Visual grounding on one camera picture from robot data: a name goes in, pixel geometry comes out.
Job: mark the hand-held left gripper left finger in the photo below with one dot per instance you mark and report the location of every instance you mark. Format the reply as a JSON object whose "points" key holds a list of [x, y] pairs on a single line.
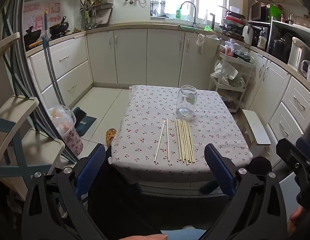
{"points": [[92, 166]]}

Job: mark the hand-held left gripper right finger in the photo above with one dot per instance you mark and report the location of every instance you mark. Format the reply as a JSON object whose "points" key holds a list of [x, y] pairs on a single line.
{"points": [[218, 167]]}

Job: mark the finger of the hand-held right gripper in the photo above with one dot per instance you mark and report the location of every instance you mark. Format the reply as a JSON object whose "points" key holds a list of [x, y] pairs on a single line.
{"points": [[287, 152]]}

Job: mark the bundle of wooden chopsticks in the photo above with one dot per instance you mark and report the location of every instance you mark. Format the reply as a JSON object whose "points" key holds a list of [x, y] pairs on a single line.
{"points": [[185, 142]]}

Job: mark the white chopstick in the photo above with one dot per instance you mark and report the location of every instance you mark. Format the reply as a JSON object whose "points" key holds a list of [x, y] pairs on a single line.
{"points": [[167, 140], [160, 140]]}

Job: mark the clear glass jar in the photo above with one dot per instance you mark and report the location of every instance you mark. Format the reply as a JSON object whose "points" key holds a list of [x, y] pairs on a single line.
{"points": [[186, 102]]}

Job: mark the person's right hand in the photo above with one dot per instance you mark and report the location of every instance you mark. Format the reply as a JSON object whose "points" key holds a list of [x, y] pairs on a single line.
{"points": [[296, 218]]}

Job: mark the person's left hand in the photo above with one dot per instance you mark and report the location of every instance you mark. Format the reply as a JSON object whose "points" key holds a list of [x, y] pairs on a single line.
{"points": [[147, 237]]}

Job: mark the floral trash bin with bag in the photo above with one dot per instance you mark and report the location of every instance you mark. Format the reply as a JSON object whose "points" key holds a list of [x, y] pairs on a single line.
{"points": [[73, 142]]}

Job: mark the orange patterned slipper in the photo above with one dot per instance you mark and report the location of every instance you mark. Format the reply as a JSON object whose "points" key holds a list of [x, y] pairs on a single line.
{"points": [[110, 136]]}

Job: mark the white step stool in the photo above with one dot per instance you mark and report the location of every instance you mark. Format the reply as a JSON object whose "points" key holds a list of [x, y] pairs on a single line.
{"points": [[256, 127]]}

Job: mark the blue dustpan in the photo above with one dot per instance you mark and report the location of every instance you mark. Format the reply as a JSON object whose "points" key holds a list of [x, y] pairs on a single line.
{"points": [[86, 123]]}

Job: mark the cherry print tablecloth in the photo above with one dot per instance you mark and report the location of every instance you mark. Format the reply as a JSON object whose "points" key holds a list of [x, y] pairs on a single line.
{"points": [[145, 130]]}

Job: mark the cream cabinet with small drawers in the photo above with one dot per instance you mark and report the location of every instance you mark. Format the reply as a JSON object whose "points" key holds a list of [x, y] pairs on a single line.
{"points": [[270, 85]]}

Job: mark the light blue cloth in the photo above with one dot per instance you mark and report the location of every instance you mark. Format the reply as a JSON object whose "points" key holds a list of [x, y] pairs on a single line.
{"points": [[185, 233]]}

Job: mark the clear plastic bag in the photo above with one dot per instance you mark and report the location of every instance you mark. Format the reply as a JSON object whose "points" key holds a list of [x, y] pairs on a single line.
{"points": [[307, 71]]}

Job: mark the plastic bags on cart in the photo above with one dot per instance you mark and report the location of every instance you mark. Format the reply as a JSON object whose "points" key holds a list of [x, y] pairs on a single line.
{"points": [[225, 72]]}

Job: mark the beige and teal shelf unit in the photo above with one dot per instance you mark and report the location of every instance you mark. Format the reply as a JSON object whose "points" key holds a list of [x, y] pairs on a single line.
{"points": [[10, 112]]}

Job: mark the white thermo pot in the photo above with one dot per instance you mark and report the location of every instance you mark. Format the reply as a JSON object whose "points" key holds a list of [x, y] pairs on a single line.
{"points": [[297, 53]]}

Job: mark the white rolling cart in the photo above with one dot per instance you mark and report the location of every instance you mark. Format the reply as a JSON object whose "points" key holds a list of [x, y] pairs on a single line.
{"points": [[238, 60]]}

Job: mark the cream two-drawer cabinet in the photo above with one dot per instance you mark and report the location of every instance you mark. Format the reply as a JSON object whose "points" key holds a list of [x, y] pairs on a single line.
{"points": [[67, 62]]}

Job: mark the packaged food on cart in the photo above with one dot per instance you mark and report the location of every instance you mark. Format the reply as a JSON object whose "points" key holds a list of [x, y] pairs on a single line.
{"points": [[233, 48]]}

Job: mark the cream sink base cabinet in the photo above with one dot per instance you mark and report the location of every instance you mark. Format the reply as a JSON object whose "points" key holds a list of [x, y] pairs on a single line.
{"points": [[132, 55]]}

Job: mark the white plastic jug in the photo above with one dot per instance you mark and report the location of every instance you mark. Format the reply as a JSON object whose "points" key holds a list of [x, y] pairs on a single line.
{"points": [[247, 33]]}

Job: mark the hanging white plastic bag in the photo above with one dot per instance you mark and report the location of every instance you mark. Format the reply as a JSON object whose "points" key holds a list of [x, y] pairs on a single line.
{"points": [[200, 40]]}

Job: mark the green cloth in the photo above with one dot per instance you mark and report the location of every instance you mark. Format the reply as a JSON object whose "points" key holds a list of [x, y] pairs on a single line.
{"points": [[208, 28]]}

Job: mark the green plastic bag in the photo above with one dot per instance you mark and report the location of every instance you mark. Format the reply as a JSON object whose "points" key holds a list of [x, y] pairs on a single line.
{"points": [[276, 11]]}

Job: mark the stack of cookware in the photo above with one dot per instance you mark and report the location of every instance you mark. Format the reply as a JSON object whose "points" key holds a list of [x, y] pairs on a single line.
{"points": [[232, 21]]}

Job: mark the silver microwave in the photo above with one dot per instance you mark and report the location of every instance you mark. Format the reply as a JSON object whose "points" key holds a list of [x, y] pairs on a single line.
{"points": [[256, 11]]}

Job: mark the black water tap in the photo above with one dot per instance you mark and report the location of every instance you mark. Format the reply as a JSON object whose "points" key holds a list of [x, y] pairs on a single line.
{"points": [[212, 21]]}

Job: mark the beige kitchen countertop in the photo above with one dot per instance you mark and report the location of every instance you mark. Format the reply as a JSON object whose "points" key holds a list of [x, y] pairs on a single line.
{"points": [[135, 25]]}

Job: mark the white slim bottle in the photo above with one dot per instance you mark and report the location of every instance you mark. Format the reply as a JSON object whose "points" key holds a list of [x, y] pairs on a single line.
{"points": [[206, 17]]}

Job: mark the chrome kitchen faucet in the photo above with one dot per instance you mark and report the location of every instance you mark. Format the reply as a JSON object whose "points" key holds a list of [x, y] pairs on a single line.
{"points": [[195, 12]]}

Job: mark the green dish soap bottle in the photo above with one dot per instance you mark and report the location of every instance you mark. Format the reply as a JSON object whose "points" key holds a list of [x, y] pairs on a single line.
{"points": [[178, 12]]}

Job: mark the grey sliding door frame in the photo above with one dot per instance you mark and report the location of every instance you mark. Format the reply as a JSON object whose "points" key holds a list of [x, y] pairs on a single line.
{"points": [[27, 80]]}

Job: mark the pink wall posters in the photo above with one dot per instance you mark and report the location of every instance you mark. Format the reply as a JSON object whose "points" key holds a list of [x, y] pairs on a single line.
{"points": [[38, 22]]}

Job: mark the wall rack with condiment bottles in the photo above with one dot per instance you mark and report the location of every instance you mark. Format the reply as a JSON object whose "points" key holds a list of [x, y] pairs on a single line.
{"points": [[100, 5]]}

